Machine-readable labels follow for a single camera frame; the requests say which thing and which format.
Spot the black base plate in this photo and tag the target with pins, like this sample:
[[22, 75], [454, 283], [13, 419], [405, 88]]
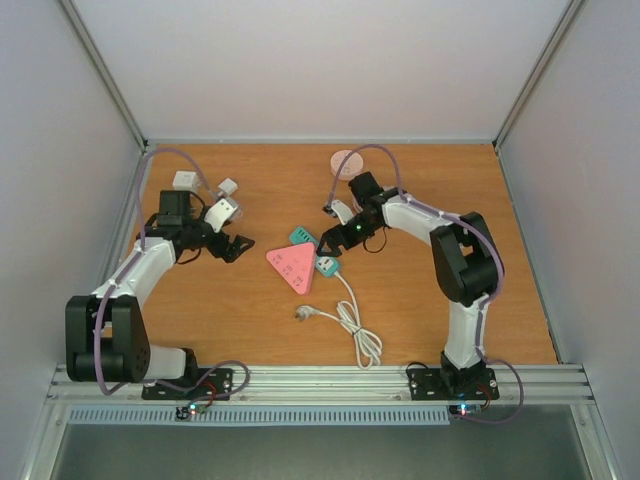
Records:
[[219, 382], [426, 384]]

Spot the left controller board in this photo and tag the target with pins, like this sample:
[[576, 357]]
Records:
[[192, 411]]

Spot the teal power strip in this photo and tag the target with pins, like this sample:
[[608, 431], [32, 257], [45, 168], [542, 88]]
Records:
[[327, 266]]

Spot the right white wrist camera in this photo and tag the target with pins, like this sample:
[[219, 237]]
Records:
[[339, 210]]

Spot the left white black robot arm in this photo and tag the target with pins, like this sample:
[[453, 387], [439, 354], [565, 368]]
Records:
[[106, 339]]

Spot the round pink power strip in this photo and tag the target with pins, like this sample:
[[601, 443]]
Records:
[[346, 165]]

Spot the grey slotted cable duct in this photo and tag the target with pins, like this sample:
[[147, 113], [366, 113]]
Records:
[[261, 416]]

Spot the right controller board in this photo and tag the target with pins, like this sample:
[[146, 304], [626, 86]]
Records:
[[465, 409]]

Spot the controller board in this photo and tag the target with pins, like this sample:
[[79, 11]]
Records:
[[465, 409], [192, 411]]

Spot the pink triangular power strip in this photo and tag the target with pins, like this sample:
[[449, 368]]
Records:
[[295, 264]]

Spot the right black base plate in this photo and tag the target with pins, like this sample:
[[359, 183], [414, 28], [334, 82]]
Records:
[[426, 384]]

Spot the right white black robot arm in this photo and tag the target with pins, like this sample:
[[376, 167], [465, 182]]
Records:
[[467, 265]]

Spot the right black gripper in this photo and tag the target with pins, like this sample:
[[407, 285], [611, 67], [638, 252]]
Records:
[[338, 233]]

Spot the white usb charger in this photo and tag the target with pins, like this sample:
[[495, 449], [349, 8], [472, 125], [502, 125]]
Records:
[[227, 187]]

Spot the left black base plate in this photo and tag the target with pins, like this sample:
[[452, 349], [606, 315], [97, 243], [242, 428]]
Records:
[[219, 382]]

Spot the aluminium front rail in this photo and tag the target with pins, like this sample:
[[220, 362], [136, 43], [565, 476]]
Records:
[[337, 385]]

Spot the white cube socket adapter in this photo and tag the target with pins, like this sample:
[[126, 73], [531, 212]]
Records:
[[186, 181]]

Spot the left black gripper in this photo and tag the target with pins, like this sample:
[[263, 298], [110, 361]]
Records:
[[233, 252]]

